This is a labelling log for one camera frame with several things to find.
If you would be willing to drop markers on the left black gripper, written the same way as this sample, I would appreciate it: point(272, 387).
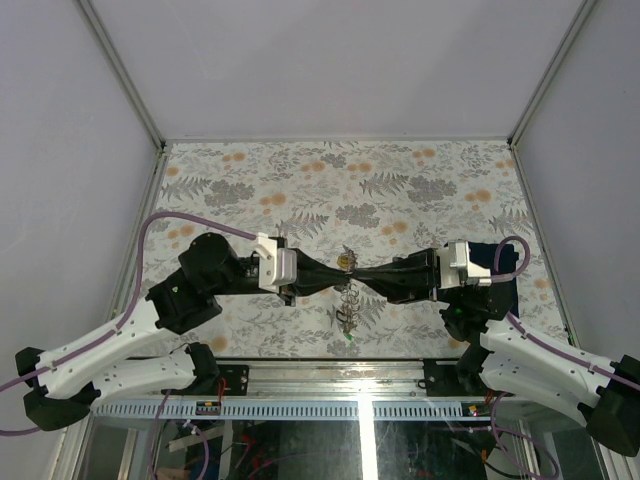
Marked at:
point(310, 269)

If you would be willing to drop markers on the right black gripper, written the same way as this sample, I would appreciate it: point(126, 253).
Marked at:
point(421, 264)

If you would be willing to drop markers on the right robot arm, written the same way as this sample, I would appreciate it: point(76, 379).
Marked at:
point(504, 355)

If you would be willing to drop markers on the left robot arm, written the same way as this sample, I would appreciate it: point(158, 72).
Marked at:
point(68, 382)

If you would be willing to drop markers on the dark blue cloth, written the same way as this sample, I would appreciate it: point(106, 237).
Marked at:
point(484, 255)

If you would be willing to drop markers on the floral table mat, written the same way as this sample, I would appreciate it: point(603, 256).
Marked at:
point(378, 199)

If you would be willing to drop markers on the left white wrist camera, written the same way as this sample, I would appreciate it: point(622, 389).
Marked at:
point(277, 265)

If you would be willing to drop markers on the aluminium front rail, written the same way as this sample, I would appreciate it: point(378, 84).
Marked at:
point(345, 377)

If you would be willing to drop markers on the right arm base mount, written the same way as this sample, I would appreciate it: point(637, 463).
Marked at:
point(453, 378)

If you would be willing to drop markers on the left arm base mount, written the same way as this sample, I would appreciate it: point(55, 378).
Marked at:
point(229, 380)

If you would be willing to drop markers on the slotted cable duct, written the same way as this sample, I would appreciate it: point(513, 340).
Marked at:
point(245, 409)

